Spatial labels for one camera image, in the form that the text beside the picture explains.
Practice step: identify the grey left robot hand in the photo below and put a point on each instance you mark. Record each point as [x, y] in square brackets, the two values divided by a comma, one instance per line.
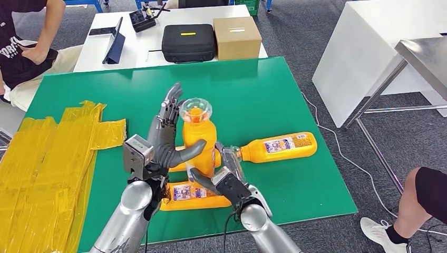
[162, 139]

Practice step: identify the stainless steel table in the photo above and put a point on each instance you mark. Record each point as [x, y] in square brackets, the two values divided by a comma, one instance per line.
[426, 56]

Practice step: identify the tablet in blue folio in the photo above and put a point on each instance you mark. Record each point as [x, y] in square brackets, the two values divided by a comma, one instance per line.
[117, 47]

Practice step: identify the person behind white desk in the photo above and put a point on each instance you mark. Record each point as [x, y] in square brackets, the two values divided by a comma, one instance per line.
[199, 2]

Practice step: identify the brown cardboard box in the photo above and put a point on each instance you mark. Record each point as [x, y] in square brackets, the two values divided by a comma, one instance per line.
[237, 40]

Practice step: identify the white block table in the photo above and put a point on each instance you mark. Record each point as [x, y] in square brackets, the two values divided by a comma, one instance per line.
[356, 52]

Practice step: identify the black carrying case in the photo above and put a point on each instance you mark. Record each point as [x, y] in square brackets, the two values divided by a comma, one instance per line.
[188, 43]

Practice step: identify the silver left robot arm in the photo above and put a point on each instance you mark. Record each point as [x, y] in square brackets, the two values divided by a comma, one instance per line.
[127, 216]

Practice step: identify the black remote controller with antennas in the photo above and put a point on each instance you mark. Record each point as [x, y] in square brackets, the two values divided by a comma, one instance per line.
[139, 21]

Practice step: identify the white desk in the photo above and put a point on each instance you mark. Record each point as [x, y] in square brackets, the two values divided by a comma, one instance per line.
[139, 43]

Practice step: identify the seated person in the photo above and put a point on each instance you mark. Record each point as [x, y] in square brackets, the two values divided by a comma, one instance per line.
[21, 63]

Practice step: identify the green plastic crate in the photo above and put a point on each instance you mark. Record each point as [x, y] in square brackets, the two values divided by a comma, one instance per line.
[248, 6]

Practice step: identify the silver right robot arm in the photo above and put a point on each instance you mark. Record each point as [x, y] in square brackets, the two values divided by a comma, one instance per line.
[265, 230]

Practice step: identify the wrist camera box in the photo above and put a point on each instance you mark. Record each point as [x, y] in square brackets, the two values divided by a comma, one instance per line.
[232, 187]
[138, 155]

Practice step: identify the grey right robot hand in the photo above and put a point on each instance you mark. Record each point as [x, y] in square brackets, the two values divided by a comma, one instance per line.
[230, 157]

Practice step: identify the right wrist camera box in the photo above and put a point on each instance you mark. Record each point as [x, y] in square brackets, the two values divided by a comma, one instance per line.
[232, 187]

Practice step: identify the orange detergent bottle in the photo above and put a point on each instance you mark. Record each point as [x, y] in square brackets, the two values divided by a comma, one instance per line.
[185, 205]
[199, 136]
[279, 150]
[180, 168]

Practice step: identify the yellow plastic sheet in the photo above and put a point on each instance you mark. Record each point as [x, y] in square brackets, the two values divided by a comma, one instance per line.
[42, 167]

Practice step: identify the person with white shoe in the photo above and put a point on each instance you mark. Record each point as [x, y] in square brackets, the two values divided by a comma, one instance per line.
[408, 206]

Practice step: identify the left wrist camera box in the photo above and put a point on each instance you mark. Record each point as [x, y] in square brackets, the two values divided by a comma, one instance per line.
[138, 155]

